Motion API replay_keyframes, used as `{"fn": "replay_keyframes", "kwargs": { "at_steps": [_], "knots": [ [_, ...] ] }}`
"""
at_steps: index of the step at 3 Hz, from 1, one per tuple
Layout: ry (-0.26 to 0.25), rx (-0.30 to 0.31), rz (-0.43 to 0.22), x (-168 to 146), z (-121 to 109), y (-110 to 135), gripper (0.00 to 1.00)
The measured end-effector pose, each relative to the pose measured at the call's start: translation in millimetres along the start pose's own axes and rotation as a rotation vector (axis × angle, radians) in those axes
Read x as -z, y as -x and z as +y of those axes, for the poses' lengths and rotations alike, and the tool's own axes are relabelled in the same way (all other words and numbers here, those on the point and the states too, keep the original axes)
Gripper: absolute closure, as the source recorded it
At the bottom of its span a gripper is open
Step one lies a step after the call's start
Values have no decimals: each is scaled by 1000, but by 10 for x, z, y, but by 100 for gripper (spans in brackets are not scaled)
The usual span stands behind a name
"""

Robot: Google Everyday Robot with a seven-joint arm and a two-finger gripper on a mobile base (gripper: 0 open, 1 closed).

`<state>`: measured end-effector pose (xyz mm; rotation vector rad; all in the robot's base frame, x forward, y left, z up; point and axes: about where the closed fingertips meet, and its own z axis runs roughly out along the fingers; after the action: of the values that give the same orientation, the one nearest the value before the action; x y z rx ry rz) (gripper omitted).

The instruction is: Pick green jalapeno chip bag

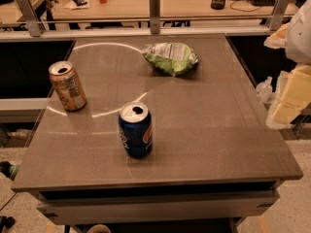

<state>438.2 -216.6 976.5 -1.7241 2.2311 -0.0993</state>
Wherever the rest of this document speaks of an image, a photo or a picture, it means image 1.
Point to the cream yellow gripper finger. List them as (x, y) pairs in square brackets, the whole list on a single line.
[(292, 96)]

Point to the green jalapeno chip bag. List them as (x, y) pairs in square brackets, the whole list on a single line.
[(171, 58)]

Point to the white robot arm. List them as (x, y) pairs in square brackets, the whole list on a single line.
[(295, 36)]

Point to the clear sanitizer bottle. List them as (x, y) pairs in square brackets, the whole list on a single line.
[(264, 90)]

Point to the black mesh pen cup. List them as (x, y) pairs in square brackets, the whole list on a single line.
[(218, 4)]

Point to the grey table drawer front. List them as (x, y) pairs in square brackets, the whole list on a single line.
[(158, 207)]

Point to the blue Pepsi can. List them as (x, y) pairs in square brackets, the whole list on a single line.
[(135, 125)]

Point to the gold soda can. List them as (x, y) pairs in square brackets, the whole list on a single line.
[(66, 83)]

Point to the right metal rail post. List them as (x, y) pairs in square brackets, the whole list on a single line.
[(275, 21)]

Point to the metal rail post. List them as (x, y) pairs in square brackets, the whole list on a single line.
[(154, 6), (34, 25), (275, 21)]

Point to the centre metal rail post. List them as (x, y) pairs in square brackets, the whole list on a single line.
[(154, 6)]

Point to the left metal rail post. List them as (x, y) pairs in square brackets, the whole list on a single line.
[(34, 25)]

